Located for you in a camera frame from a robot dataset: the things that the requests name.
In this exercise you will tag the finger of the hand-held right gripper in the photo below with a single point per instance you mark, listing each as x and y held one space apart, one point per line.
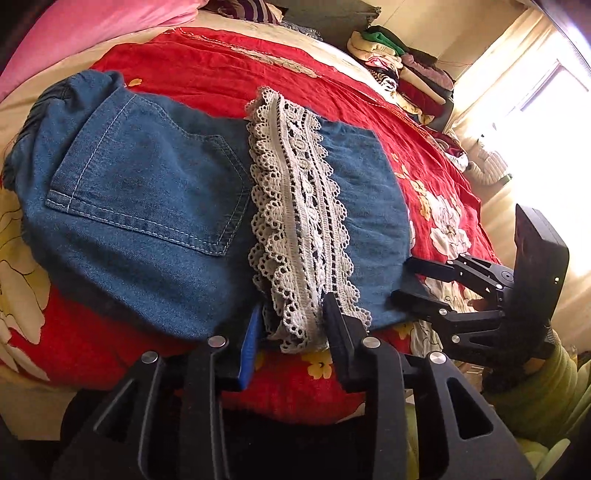
438 270
422 304

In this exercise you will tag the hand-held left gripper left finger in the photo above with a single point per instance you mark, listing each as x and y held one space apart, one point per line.
251 344

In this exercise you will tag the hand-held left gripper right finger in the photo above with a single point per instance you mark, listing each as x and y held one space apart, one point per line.
337 337

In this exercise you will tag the blue denim pants lace trim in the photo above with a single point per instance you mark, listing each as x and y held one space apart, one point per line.
138 184

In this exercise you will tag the person's right forearm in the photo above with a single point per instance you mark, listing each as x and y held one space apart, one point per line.
535 392

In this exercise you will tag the white garment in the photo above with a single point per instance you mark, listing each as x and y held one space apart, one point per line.
487 161

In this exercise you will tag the maroon garment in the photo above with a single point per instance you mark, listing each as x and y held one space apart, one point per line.
450 147

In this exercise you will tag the bright window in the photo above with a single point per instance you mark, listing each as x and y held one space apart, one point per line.
554 106

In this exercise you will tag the pile of folded clothes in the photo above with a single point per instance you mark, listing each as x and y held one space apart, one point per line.
415 78

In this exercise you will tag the cream curtain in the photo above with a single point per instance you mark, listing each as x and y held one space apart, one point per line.
498 55

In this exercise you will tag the red floral bedspread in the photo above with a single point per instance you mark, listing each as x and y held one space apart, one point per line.
277 69

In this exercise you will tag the blue patterned pillow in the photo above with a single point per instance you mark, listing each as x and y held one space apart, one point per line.
302 28

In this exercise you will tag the grey padded headboard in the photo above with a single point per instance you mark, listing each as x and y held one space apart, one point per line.
332 14

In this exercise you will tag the purple striped pillow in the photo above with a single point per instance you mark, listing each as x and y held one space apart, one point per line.
244 7

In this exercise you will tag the pink pillow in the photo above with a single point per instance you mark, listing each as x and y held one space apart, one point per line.
69 27

